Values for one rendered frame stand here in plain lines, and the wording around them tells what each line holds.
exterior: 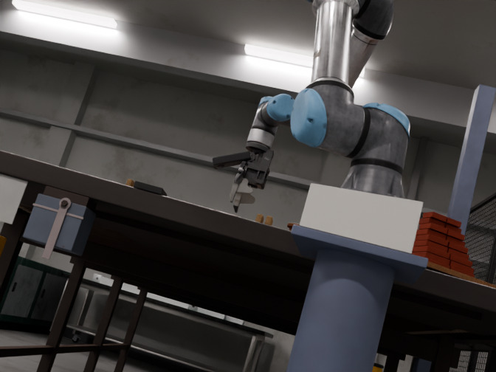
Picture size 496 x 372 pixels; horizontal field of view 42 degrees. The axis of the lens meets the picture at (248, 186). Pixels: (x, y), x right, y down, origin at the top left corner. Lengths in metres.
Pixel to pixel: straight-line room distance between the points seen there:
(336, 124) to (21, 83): 8.19
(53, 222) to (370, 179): 0.82
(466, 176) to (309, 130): 2.56
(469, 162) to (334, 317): 2.68
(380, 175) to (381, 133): 0.09
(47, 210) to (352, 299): 0.83
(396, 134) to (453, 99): 5.02
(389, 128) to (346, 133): 0.10
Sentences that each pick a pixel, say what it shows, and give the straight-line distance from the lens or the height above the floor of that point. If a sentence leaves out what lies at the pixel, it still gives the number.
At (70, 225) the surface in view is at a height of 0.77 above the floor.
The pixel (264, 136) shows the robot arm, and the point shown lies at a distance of 1.91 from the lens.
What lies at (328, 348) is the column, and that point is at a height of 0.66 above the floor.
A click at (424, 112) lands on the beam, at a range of 6.37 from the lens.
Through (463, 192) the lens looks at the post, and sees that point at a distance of 3.85.
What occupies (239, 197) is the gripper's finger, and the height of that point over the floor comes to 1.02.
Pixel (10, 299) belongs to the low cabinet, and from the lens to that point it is 6.91.
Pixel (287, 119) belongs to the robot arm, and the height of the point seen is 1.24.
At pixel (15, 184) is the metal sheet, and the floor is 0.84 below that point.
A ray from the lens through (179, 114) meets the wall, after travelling 8.37.
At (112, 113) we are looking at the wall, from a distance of 8.67.
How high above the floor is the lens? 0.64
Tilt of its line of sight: 12 degrees up
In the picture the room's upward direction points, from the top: 17 degrees clockwise
